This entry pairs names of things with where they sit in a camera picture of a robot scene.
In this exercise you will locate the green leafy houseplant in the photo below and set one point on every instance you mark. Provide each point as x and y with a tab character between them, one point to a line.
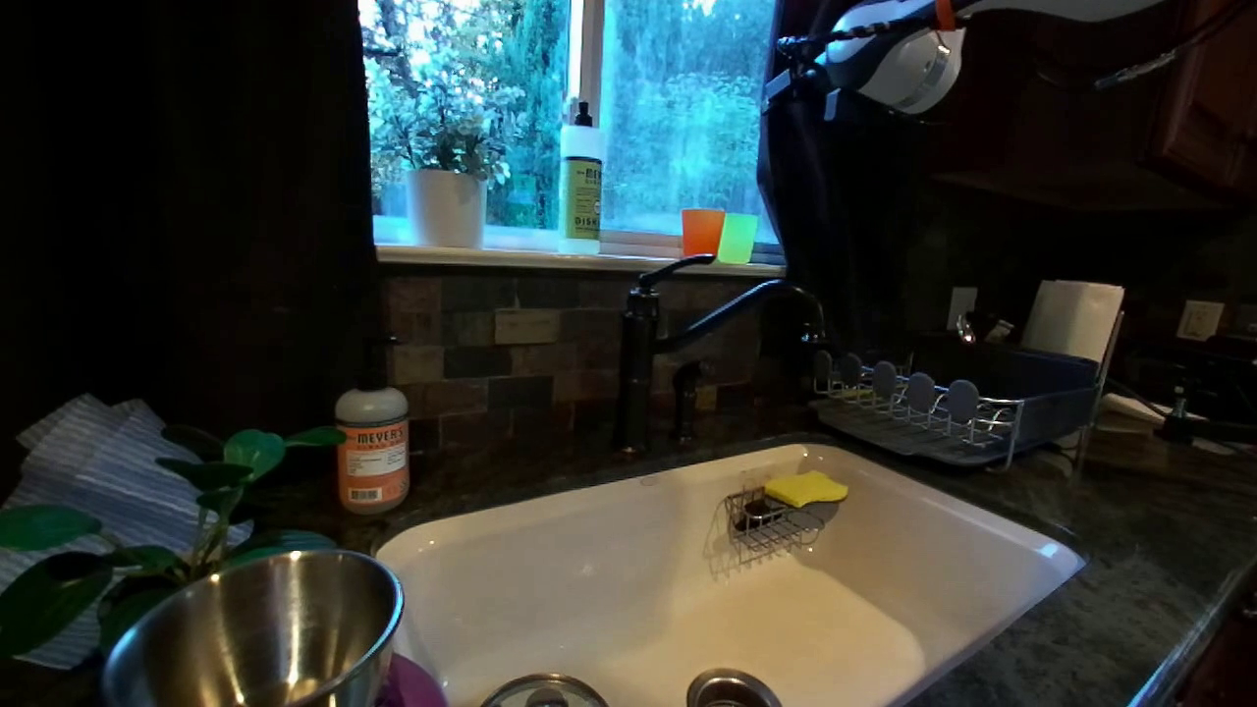
255	453

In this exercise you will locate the soap bottle with green label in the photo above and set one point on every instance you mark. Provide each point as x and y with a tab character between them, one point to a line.
584	181

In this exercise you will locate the yellow sponge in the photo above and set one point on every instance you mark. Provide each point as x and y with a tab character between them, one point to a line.
806	490

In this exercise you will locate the white paper towel roll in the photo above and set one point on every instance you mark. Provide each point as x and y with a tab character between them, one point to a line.
1073	320

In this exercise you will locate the plant in white pot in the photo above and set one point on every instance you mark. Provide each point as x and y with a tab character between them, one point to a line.
450	208

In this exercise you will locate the green plastic cup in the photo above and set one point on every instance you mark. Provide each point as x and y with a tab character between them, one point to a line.
738	240

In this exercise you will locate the white window frame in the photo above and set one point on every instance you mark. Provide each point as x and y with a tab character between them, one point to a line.
590	53

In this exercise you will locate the orange plastic cup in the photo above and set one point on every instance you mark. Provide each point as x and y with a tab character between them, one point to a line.
699	232

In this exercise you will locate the purple plastic item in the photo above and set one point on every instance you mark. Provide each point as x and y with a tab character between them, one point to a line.
412	685

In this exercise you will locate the stainless steel bowl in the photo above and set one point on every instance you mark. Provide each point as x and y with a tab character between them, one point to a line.
262	642

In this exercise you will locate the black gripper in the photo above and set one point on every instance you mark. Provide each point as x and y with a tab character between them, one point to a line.
819	55

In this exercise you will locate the orange-lidded spice jar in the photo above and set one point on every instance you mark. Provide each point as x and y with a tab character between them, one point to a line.
376	456

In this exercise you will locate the dark bronze faucet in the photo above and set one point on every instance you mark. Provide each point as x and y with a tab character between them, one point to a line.
639	356

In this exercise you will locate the metal sink strainer lid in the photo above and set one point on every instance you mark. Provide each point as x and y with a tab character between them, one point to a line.
543	693

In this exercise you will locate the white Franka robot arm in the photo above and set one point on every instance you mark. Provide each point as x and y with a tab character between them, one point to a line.
915	67

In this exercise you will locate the metal sink drain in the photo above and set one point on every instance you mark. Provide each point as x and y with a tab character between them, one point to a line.
732	688

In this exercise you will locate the white ceramic sink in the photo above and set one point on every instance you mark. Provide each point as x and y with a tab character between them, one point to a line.
590	574

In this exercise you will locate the white striped cloth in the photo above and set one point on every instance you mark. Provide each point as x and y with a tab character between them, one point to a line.
102	465

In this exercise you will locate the brown wooden cabinet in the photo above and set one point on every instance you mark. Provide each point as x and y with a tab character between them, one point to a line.
1211	104

